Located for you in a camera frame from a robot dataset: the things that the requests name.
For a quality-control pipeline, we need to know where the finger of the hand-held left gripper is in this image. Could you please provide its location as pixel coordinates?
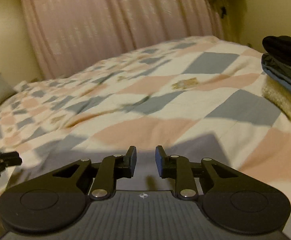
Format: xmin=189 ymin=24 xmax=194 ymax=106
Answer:
xmin=0 ymin=149 xmax=23 ymax=179

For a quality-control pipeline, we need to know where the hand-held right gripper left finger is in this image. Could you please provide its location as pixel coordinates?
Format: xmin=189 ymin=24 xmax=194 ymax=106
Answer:
xmin=48 ymin=145 xmax=138 ymax=201

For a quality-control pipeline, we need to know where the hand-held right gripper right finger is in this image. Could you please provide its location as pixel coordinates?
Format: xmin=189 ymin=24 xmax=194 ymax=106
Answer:
xmin=155 ymin=145 xmax=239 ymax=201

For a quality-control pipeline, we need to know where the lavender grey cloth garment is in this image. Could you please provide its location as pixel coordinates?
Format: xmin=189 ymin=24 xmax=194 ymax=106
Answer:
xmin=11 ymin=134 xmax=232 ymax=193

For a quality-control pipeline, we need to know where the checkered pink grey blanket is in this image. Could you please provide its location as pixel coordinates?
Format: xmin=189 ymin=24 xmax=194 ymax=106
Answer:
xmin=0 ymin=35 xmax=291 ymax=240

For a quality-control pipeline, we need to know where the pink curtain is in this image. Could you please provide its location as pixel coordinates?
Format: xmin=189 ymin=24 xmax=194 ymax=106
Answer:
xmin=20 ymin=0 xmax=226 ymax=80

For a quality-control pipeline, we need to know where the folded cream fuzzy garment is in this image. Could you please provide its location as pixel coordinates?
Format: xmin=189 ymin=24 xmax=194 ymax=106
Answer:
xmin=261 ymin=79 xmax=291 ymax=134

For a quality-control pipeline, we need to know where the folded dark blue garment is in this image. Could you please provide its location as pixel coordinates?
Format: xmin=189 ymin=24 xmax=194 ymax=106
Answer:
xmin=261 ymin=53 xmax=291 ymax=99

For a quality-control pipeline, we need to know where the folded black garment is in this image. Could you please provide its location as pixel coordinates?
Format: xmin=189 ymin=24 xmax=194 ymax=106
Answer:
xmin=262 ymin=36 xmax=291 ymax=60

